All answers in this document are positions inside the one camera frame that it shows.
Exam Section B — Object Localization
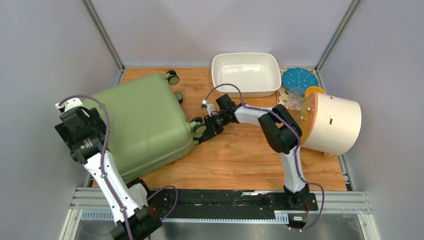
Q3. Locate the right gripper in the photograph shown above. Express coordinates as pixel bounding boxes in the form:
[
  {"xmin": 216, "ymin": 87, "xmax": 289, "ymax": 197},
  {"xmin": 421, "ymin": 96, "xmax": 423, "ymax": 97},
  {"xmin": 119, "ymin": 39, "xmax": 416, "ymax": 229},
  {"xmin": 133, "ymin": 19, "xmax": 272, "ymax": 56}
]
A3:
[{"xmin": 203, "ymin": 111, "xmax": 229, "ymax": 142}]

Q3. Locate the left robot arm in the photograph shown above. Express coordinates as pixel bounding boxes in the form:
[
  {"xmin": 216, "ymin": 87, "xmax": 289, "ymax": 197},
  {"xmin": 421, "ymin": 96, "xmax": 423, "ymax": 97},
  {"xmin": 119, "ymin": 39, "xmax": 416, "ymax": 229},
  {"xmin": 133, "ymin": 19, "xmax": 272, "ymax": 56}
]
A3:
[{"xmin": 55, "ymin": 95, "xmax": 162, "ymax": 240}]

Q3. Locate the white plastic tub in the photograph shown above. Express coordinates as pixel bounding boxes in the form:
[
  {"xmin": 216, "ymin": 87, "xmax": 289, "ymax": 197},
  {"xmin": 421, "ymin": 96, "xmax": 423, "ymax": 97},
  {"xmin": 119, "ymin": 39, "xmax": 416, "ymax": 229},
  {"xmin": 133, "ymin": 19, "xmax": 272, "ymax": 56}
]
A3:
[{"xmin": 211, "ymin": 52, "xmax": 282, "ymax": 98}]

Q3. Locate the transparent orange disc lid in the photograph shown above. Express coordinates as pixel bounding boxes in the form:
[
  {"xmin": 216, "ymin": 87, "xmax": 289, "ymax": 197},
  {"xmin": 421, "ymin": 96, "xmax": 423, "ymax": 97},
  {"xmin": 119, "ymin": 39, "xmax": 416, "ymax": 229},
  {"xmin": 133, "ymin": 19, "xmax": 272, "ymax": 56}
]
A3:
[{"xmin": 298, "ymin": 95, "xmax": 316, "ymax": 136}]

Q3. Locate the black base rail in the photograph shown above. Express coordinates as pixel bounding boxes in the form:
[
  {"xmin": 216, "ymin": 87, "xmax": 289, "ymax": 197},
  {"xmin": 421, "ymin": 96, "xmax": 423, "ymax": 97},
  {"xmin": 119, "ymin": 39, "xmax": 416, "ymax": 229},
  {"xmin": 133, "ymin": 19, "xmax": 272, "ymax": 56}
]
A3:
[{"xmin": 148, "ymin": 188, "xmax": 319, "ymax": 220}]

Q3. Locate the cream cylindrical container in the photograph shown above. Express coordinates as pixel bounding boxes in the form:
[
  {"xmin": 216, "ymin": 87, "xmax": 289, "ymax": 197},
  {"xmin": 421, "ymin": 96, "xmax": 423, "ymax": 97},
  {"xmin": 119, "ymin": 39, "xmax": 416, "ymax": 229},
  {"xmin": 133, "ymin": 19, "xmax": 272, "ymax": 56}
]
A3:
[{"xmin": 300, "ymin": 92, "xmax": 362, "ymax": 155}]

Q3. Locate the yellow bowl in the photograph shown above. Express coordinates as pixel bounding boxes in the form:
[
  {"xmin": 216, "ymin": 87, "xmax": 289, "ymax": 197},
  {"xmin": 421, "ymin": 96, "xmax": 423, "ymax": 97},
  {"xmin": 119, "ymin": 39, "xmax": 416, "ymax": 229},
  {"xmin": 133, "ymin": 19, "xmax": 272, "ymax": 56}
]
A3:
[{"xmin": 305, "ymin": 86, "xmax": 326, "ymax": 98}]

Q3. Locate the floral placemat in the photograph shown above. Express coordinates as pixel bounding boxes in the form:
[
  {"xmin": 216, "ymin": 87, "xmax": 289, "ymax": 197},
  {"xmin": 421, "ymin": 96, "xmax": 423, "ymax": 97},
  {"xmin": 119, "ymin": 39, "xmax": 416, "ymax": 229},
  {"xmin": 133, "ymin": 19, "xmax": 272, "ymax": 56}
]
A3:
[{"xmin": 277, "ymin": 66, "xmax": 318, "ymax": 110}]

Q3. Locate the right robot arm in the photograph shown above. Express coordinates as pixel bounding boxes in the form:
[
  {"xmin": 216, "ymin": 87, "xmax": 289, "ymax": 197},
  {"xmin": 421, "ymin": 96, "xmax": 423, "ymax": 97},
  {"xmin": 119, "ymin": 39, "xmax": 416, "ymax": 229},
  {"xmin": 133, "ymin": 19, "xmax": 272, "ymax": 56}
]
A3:
[{"xmin": 192, "ymin": 94, "xmax": 310, "ymax": 210}]

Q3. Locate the clear drinking glass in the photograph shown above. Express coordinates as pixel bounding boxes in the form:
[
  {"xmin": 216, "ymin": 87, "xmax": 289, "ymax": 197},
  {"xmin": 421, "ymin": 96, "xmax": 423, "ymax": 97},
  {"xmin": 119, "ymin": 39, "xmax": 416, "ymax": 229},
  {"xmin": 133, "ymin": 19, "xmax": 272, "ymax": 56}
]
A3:
[{"xmin": 287, "ymin": 87, "xmax": 306, "ymax": 111}]

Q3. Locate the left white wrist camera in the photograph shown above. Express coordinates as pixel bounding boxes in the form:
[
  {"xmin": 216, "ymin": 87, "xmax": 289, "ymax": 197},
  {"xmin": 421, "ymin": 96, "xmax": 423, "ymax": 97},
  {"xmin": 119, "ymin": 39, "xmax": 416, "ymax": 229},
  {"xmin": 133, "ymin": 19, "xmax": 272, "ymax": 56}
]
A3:
[{"xmin": 55, "ymin": 97, "xmax": 84, "ymax": 113}]

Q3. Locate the blue dotted plate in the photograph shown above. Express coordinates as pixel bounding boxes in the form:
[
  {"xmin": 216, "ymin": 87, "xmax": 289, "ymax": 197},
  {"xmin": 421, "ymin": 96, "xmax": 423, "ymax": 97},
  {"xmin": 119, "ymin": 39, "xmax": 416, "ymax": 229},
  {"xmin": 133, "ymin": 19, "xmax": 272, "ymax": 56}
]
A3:
[{"xmin": 281, "ymin": 67, "xmax": 319, "ymax": 91}]

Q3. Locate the green hard-shell suitcase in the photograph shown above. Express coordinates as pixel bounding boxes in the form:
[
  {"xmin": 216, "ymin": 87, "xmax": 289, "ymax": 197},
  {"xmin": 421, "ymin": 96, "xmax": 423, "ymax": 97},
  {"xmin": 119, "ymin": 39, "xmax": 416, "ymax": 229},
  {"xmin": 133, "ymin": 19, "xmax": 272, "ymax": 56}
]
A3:
[{"xmin": 93, "ymin": 70, "xmax": 207, "ymax": 182}]

